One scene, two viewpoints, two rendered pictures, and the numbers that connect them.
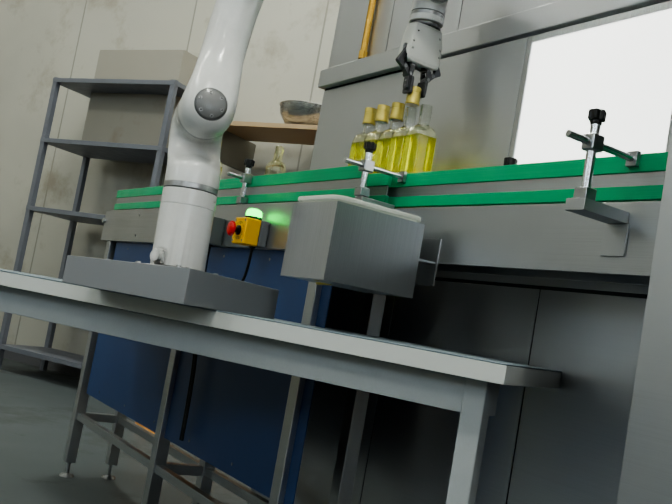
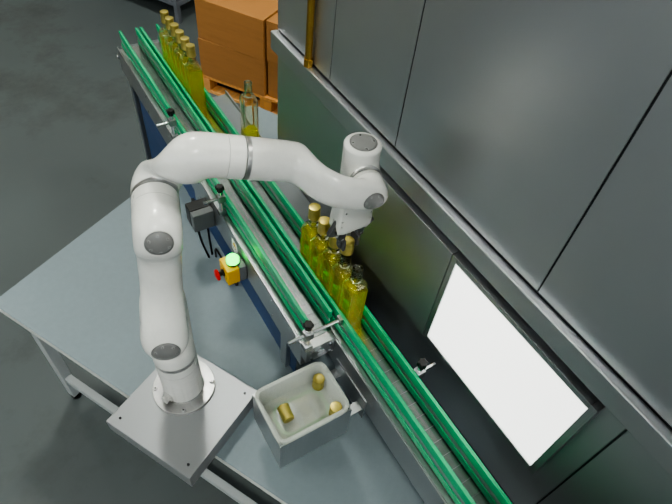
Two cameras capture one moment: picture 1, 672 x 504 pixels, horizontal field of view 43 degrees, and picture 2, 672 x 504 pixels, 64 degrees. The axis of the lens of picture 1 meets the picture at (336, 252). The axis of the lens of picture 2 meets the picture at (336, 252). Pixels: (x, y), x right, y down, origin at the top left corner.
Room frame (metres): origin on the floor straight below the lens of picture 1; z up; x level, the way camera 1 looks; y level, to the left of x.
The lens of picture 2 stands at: (1.08, -0.03, 2.40)
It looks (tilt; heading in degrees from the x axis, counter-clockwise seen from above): 49 degrees down; 356
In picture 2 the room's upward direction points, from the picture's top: 7 degrees clockwise
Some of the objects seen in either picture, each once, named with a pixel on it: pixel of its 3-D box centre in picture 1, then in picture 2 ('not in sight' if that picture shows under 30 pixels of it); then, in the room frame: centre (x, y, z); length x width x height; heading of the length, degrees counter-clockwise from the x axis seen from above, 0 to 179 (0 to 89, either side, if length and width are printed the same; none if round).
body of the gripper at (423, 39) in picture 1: (422, 45); (352, 210); (2.02, -0.12, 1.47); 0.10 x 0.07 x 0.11; 122
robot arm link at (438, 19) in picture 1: (427, 21); not in sight; (2.03, -0.12, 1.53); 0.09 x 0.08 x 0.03; 122
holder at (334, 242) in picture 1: (362, 252); (309, 409); (1.76, -0.06, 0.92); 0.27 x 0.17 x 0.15; 123
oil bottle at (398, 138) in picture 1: (400, 170); (341, 288); (2.02, -0.12, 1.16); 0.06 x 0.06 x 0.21; 32
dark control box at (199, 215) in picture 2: (205, 230); (200, 215); (2.46, 0.39, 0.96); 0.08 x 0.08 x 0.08; 33
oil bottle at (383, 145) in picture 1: (386, 171); (331, 273); (2.07, -0.09, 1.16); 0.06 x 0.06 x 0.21; 33
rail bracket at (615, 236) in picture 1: (597, 181); not in sight; (1.35, -0.40, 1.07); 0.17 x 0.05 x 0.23; 123
